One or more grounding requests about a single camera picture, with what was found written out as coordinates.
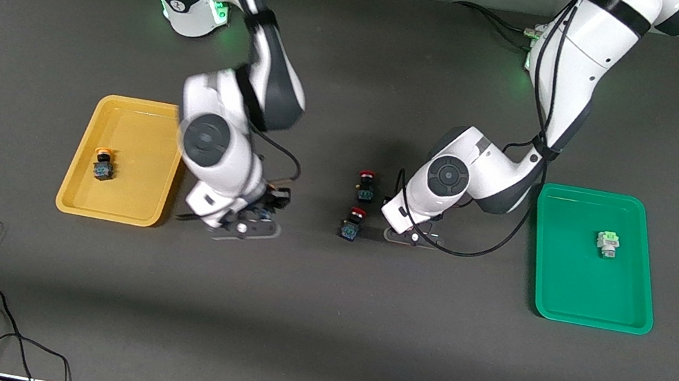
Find dark grey table mat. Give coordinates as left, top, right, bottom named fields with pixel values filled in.
left=0, top=0, right=679, bottom=381

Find green white push button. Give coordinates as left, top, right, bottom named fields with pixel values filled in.
left=594, top=228, right=623, bottom=261

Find yellow push button green terminal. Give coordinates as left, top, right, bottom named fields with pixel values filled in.
left=90, top=146, right=119, bottom=183

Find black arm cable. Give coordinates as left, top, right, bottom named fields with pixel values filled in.
left=385, top=0, right=580, bottom=271
left=146, top=0, right=333, bottom=188

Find black left arm base cables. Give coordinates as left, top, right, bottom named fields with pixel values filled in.
left=448, top=0, right=546, bottom=48

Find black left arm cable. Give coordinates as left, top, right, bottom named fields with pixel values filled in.
left=385, top=0, right=580, bottom=271

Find green plastic tray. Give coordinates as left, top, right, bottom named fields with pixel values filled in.
left=515, top=180, right=674, bottom=338

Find yellow plastic tray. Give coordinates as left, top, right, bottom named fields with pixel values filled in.
left=54, top=87, right=195, bottom=233

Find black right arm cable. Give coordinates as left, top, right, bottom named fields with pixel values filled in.
left=146, top=0, right=333, bottom=188

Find red push button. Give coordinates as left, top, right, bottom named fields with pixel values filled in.
left=338, top=205, right=369, bottom=245
left=352, top=168, right=380, bottom=205

